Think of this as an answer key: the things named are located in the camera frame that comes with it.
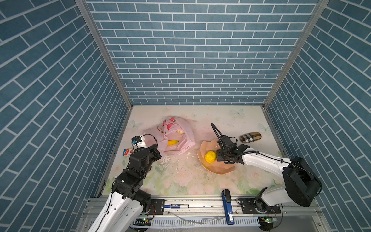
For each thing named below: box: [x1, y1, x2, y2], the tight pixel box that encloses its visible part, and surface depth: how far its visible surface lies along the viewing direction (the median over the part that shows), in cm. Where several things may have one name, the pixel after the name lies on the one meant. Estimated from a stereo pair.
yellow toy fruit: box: [204, 150, 216, 163], surface depth 86 cm
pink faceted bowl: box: [197, 139, 236, 175], surface depth 88 cm
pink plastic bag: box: [143, 116, 196, 156], surface depth 92 cm
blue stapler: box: [221, 188, 235, 225], surface depth 73 cm
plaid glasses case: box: [239, 131, 262, 144], surface depth 100 cm
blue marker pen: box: [163, 203, 190, 209], surface depth 75 cm
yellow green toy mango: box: [167, 139, 180, 146], surface depth 99 cm
